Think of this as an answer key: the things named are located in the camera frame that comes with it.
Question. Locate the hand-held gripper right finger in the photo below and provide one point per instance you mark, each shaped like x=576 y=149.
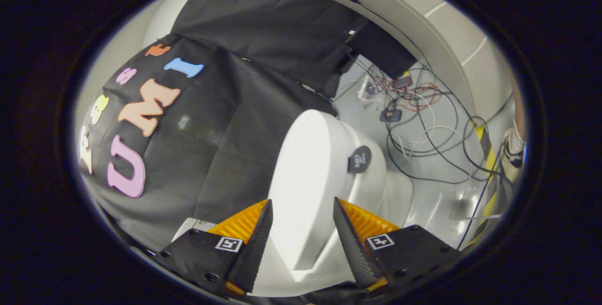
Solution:
x=355 y=253

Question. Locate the small black electronic box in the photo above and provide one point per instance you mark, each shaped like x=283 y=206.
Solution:
x=390 y=115

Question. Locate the small dark electronic module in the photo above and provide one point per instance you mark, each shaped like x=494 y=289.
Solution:
x=402 y=81

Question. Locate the white toilet lid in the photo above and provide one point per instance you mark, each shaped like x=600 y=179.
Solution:
x=310 y=178

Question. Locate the white toilet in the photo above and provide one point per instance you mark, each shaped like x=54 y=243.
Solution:
x=395 y=192

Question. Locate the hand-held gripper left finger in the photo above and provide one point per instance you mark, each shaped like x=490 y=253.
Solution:
x=256 y=253

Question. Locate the yellow black striped floor strip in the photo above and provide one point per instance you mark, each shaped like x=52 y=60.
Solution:
x=489 y=159

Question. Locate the clear plastic bag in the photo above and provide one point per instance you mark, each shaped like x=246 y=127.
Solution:
x=369 y=92

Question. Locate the person's shoe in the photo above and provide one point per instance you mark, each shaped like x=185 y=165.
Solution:
x=511 y=157

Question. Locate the black backdrop cloth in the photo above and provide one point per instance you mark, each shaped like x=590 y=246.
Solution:
x=211 y=131

